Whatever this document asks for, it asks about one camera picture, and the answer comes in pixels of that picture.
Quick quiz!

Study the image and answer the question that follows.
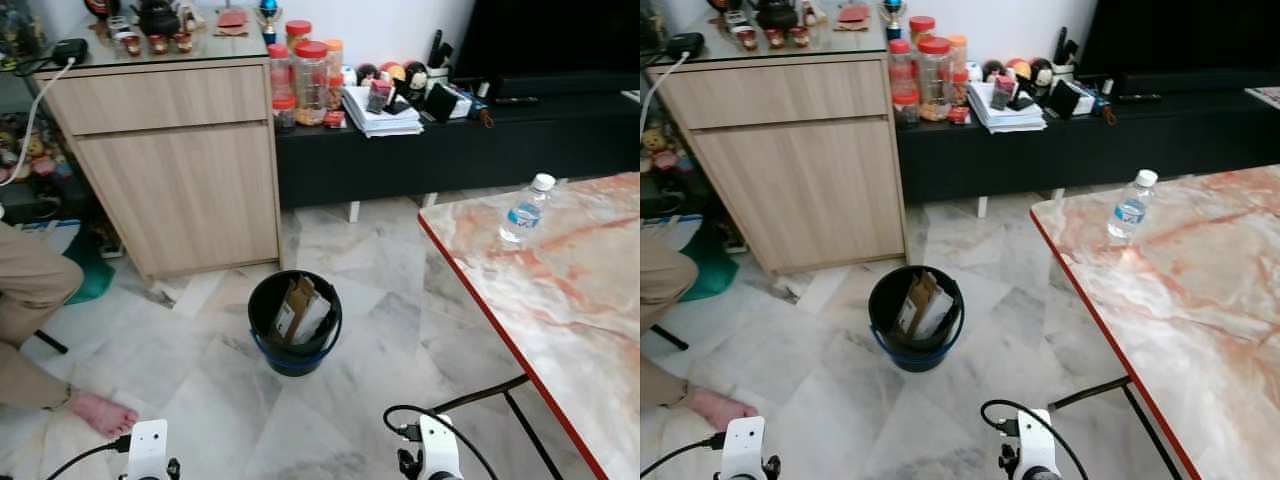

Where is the black round rubbish bin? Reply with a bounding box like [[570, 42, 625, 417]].
[[868, 265, 966, 373], [247, 270, 343, 378]]

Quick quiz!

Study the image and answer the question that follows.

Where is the brown cardboard box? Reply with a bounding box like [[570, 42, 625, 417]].
[[273, 275, 333, 348], [893, 270, 956, 343]]

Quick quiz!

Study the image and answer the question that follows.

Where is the green plastic object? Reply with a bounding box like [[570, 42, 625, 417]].
[[680, 225, 739, 303], [55, 228, 116, 306]]

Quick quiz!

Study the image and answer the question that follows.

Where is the person's leg in beige trousers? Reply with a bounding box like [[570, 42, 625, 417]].
[[0, 220, 141, 441], [640, 235, 761, 433]]

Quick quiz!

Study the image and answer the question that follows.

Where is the clear plastic water bottle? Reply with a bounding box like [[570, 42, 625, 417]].
[[1107, 168, 1159, 241], [498, 173, 557, 248]]

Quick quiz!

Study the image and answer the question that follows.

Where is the light wood cabinet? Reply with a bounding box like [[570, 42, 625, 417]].
[[648, 45, 911, 279], [35, 55, 286, 283]]

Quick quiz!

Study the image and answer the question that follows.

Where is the black TV console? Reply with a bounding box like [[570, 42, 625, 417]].
[[275, 90, 641, 211], [895, 88, 1280, 197]]

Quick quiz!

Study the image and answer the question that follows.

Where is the stack of white papers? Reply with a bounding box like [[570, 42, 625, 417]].
[[967, 82, 1048, 134], [342, 85, 424, 138]]

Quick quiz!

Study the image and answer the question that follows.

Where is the white and black box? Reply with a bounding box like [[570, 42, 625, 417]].
[[1050, 80, 1096, 117], [425, 82, 473, 122]]

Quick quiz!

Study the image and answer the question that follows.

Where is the large red lid snack jar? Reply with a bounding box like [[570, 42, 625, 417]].
[[294, 40, 332, 126], [917, 36, 954, 122]]

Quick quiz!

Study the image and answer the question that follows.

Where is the white pen holder with tools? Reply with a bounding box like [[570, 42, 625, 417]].
[[1052, 27, 1081, 83], [427, 30, 456, 89]]

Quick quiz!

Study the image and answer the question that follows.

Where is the orange lid snack jar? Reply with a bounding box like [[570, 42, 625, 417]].
[[325, 38, 346, 109], [948, 35, 971, 106]]

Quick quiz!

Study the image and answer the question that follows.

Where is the slim red lid snack jar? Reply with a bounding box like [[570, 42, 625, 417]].
[[890, 38, 917, 99], [268, 43, 297, 101]]

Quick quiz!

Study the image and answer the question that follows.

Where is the black flat television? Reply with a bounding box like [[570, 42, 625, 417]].
[[455, 0, 641, 97], [1075, 0, 1280, 93]]

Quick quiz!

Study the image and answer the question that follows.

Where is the dark ceramic teapot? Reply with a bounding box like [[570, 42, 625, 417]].
[[133, 0, 184, 38], [752, 0, 801, 31]]

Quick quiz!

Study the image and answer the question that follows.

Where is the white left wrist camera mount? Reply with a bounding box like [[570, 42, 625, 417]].
[[126, 420, 171, 480], [720, 416, 769, 480]]

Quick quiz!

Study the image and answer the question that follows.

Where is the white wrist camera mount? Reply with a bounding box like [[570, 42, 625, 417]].
[[720, 416, 769, 480], [126, 420, 171, 480], [417, 413, 463, 480], [1017, 408, 1061, 477]]

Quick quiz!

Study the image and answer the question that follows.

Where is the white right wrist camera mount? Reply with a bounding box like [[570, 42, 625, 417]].
[[417, 413, 463, 480], [1017, 408, 1061, 477]]

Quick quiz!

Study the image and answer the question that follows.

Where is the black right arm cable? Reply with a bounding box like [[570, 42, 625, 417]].
[[980, 399, 1091, 480], [385, 404, 499, 480]]

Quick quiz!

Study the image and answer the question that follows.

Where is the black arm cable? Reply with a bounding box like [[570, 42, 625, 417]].
[[980, 399, 1091, 480], [45, 435, 133, 480], [385, 404, 499, 480], [640, 432, 726, 479]]

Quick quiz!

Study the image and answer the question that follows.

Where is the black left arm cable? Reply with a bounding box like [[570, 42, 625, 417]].
[[45, 435, 133, 480], [640, 432, 726, 479]]

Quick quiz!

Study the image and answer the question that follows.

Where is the black metal table frame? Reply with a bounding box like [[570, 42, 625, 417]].
[[430, 375, 566, 480], [1050, 375, 1186, 480]]

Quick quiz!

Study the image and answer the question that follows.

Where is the white power cable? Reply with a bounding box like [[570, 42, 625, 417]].
[[640, 52, 691, 141], [0, 58, 79, 188]]

